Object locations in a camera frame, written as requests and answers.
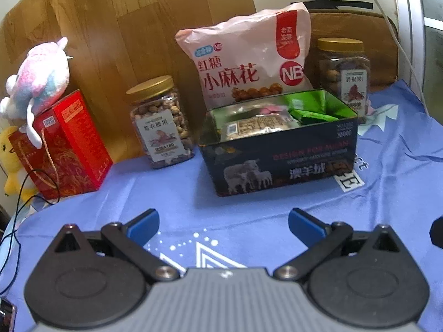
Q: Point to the smartphone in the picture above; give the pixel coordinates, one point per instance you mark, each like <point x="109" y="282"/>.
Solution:
<point x="7" y="316"/>

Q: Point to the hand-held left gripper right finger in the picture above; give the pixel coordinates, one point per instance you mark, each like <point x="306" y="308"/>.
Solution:
<point x="304" y="224"/>

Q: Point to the pink white plush toy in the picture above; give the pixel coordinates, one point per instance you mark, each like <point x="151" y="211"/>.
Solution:
<point x="38" y="76"/>

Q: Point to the pink snack bag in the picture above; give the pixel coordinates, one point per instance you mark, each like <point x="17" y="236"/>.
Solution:
<point x="242" y="52"/>

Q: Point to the small pink snack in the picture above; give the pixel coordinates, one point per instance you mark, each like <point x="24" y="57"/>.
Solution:
<point x="271" y="110"/>

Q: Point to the pecan jar gold lid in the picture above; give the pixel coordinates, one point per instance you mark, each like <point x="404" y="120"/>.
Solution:
<point x="346" y="72"/>

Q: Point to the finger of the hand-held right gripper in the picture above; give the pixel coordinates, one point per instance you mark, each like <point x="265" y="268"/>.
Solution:
<point x="437" y="231"/>

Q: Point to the beige biscuit packet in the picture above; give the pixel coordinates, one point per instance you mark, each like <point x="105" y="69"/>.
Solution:
<point x="259" y="126"/>

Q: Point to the dark tin box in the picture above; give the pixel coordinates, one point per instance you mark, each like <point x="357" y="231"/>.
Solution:
<point x="277" y="166"/>

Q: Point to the red gift box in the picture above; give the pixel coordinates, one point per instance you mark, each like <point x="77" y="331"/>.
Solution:
<point x="72" y="145"/>

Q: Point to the yellow plush duck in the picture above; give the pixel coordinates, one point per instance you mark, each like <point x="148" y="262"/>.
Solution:
<point x="10" y="159"/>

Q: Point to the green square snack packet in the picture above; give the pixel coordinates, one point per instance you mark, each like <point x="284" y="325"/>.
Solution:
<point x="313" y="117"/>

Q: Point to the white window frame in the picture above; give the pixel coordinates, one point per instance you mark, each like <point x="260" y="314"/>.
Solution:
<point x="408" y="13"/>

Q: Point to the cashew jar gold lid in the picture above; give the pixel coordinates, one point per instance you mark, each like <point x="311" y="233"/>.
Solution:
<point x="161" y="128"/>

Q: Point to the brown cushion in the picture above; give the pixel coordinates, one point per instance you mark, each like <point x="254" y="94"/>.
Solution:
<point x="377" y="41"/>

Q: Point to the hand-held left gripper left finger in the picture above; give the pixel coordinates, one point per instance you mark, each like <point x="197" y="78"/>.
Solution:
<point x="145" y="223"/>

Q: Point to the blue printed cloth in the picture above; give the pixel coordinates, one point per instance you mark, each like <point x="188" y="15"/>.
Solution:
<point x="173" y="193"/>

